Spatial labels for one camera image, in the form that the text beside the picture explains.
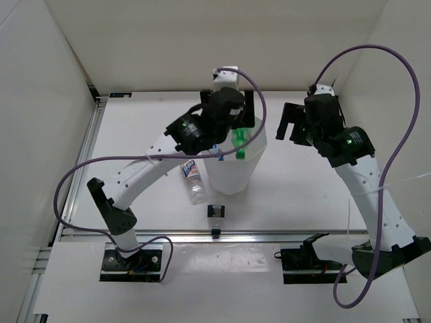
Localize green plastic bottle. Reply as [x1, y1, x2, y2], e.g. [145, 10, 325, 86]
[231, 128, 251, 160]

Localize clear bottle blue label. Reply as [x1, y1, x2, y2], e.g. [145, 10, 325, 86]
[208, 144, 224, 161]

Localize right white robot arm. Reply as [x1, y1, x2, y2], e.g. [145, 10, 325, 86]
[276, 94, 430, 278]

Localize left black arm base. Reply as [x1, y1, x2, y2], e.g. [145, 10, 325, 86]
[99, 244, 163, 283]

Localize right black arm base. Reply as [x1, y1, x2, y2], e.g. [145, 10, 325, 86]
[274, 239, 342, 285]

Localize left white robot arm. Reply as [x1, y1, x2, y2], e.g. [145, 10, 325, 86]
[87, 87, 255, 269]

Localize white octagonal plastic bin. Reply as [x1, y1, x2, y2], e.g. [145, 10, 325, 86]
[203, 129, 267, 195]

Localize clear bottle white orange label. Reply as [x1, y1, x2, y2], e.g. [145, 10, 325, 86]
[180, 159, 206, 205]

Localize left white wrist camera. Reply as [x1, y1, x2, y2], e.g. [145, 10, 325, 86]
[213, 69, 238, 92]

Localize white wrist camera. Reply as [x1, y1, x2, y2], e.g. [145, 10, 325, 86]
[213, 69, 238, 92]
[307, 83, 335, 96]

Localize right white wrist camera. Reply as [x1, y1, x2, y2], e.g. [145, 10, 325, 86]
[307, 83, 335, 96]

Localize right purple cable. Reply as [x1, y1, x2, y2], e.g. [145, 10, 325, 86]
[314, 44, 421, 309]

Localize aluminium front rail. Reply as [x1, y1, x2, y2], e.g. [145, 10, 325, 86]
[59, 229, 367, 244]

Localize aluminium rail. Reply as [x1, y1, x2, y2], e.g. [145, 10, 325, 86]
[59, 229, 367, 244]
[59, 97, 108, 224]

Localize aluminium left rail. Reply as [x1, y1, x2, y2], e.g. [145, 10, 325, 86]
[59, 97, 108, 224]

